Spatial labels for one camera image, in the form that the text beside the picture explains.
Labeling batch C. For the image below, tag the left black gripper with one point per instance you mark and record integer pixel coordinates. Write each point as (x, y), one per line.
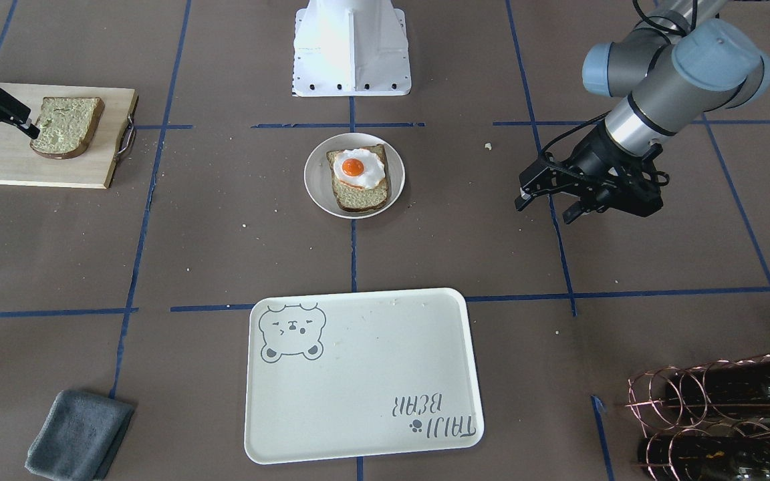
(590, 155)

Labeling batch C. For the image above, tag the bread slice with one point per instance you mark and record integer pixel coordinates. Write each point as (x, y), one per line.
(356, 200)
(66, 126)

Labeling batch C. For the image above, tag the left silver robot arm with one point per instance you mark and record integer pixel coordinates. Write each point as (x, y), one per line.
(680, 60)

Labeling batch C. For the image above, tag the cream bear tray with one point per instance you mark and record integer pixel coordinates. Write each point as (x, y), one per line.
(360, 374)

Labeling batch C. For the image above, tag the wooden cutting board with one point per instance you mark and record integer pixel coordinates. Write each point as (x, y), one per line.
(19, 165)

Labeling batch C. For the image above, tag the fried egg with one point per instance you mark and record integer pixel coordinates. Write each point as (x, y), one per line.
(358, 168)

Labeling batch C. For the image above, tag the white round plate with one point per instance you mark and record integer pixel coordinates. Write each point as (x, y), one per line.
(317, 173)

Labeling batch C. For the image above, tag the dark wine bottle far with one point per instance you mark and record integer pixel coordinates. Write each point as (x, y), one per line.
(694, 455)

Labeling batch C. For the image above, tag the dark wine bottle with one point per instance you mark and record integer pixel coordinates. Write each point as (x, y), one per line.
(694, 455)
(732, 390)

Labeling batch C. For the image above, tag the dark wine bottle near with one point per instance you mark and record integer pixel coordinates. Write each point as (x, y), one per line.
(732, 390)

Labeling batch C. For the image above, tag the grey folded cloth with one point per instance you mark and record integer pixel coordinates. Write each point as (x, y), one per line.
(80, 438)

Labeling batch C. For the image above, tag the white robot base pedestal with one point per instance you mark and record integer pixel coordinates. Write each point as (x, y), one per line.
(350, 48)

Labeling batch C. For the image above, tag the copper wire bottle rack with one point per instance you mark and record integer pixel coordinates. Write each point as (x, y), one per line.
(704, 422)

